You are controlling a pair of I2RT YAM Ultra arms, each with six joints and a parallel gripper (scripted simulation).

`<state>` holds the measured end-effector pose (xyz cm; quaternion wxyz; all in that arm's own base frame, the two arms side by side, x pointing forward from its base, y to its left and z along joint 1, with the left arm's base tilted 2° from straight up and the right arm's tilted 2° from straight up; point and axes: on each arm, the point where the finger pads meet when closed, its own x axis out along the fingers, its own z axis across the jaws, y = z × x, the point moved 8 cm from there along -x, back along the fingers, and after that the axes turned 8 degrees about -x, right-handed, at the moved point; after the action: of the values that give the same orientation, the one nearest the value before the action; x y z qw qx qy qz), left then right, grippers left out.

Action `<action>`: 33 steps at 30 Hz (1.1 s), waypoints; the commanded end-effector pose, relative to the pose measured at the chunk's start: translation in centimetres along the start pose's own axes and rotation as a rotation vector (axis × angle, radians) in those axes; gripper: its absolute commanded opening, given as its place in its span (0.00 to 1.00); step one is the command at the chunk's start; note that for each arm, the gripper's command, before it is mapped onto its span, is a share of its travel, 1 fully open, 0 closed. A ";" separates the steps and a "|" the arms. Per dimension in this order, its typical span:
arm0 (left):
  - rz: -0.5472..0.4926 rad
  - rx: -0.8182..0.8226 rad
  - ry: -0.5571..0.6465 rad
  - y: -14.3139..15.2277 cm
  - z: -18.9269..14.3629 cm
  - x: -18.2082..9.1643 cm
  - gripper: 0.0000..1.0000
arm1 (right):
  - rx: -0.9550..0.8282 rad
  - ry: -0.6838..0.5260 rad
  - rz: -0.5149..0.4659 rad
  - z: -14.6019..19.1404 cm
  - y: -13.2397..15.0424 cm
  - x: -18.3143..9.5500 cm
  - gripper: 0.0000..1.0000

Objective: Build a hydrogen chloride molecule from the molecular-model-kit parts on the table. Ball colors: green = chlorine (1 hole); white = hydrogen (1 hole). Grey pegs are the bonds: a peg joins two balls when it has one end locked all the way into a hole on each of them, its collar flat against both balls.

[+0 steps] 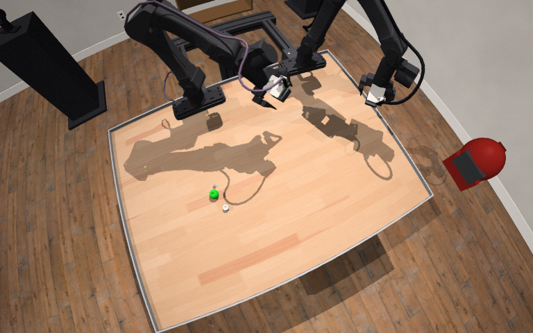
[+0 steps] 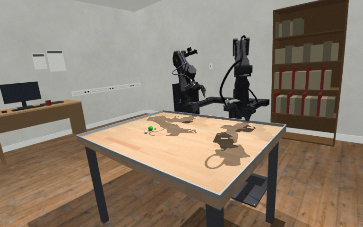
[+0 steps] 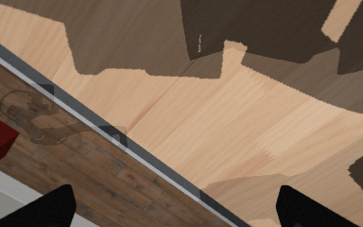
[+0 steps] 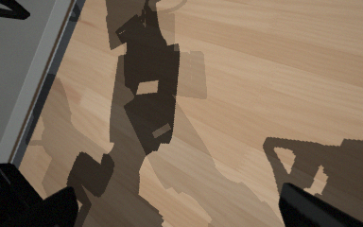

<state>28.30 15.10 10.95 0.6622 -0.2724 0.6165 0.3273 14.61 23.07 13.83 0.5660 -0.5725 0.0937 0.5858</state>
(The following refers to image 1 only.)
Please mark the green ball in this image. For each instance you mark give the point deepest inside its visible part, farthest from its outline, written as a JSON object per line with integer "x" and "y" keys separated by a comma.
{"x": 214, "y": 194}

